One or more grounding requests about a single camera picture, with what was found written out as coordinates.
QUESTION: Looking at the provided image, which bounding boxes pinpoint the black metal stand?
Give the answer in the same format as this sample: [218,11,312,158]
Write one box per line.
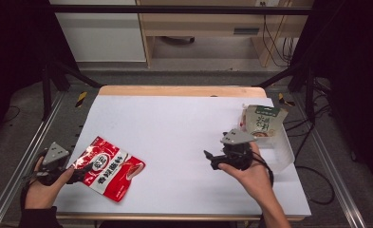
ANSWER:
[253,61,319,125]
[41,57,104,122]

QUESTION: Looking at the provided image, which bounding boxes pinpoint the red and white food packet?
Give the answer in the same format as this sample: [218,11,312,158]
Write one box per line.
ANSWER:
[72,136,146,203]

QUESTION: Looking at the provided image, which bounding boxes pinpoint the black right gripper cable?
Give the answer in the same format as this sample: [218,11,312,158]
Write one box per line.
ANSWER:
[251,151,275,188]

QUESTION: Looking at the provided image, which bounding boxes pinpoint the aluminium floor rail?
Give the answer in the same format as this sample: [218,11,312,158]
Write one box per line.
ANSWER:
[0,90,66,228]
[292,93,367,228]

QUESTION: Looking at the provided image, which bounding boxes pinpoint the person's right hand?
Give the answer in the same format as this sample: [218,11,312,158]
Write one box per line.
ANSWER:
[217,142,275,204]

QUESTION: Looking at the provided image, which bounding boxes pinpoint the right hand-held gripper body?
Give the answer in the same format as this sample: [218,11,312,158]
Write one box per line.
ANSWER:
[218,127,258,172]

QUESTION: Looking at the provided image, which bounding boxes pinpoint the white table mat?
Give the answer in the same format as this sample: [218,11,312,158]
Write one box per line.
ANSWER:
[46,94,311,218]

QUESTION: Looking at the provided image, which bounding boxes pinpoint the black hanging desk cables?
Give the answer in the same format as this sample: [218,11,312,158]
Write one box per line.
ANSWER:
[260,1,298,68]

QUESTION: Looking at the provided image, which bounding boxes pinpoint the yellow and black tape strip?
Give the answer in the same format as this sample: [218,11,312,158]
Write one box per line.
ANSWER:
[277,92,296,107]
[75,90,89,109]

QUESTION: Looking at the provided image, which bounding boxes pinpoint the wooden table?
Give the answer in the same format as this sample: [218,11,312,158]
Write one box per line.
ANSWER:
[55,85,306,222]

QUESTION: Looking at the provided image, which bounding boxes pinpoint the white cabinet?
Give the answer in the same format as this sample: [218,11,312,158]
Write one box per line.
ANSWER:
[49,0,147,64]

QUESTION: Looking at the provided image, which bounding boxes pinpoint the wooden desk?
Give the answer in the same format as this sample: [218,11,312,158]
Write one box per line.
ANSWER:
[136,0,315,68]

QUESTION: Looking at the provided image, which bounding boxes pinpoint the person's left hand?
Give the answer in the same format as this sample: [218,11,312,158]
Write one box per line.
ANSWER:
[24,156,76,210]

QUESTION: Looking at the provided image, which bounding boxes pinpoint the translucent plastic container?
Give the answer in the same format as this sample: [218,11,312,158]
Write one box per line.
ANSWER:
[236,104,296,175]

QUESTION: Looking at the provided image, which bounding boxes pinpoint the beige and green food packet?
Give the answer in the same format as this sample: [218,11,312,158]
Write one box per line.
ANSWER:
[244,104,289,140]

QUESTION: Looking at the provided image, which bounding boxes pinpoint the black floor cables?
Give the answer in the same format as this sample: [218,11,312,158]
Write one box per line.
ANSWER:
[283,79,338,206]

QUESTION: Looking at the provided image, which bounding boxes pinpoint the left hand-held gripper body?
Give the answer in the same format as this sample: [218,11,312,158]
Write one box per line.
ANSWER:
[22,142,71,187]

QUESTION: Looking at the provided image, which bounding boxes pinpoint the black curtain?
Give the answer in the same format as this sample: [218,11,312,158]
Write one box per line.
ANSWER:
[0,0,78,145]
[290,0,373,193]

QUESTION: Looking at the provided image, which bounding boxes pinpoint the thin black floor cable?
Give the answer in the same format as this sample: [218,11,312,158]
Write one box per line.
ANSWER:
[0,104,22,125]

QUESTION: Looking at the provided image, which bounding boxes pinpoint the black horizontal frame bar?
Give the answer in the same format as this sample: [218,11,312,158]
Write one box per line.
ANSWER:
[47,4,313,16]

